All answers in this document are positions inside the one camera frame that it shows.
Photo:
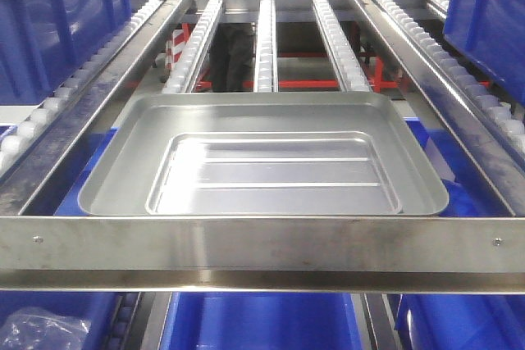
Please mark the blue bin upper left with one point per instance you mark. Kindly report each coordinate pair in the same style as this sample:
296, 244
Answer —
44, 42

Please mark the blue bin lower left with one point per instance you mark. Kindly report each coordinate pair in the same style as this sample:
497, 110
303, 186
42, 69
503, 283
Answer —
98, 307

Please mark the right inner roller track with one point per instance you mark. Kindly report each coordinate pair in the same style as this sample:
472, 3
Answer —
348, 72

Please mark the left inner roller track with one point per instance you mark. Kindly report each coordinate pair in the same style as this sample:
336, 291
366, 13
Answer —
184, 74

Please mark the far left roller track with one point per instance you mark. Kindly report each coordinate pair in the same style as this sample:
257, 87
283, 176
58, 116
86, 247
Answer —
16, 139

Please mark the silver metal tray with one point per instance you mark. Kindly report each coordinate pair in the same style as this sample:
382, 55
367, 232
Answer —
291, 154

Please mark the stainless steel rack frame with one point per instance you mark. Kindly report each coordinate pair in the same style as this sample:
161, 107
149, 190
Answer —
401, 253

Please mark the middle roller track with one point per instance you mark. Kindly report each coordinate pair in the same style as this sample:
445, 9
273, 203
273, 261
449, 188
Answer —
265, 78

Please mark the red floor frame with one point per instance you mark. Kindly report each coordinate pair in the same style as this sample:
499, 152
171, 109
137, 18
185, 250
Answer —
179, 37

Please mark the clear plastic bag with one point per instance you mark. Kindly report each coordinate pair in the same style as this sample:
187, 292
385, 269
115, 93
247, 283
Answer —
36, 328

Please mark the person in dark trousers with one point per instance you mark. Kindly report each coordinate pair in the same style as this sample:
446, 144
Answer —
230, 57

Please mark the blue bin lower right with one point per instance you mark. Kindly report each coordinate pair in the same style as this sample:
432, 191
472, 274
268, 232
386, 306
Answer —
460, 321

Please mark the blue bin upper right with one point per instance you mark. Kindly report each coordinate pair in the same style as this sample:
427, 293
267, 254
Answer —
490, 34

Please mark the blue bin lower centre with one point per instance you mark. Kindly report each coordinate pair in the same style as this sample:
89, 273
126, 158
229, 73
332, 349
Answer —
224, 320

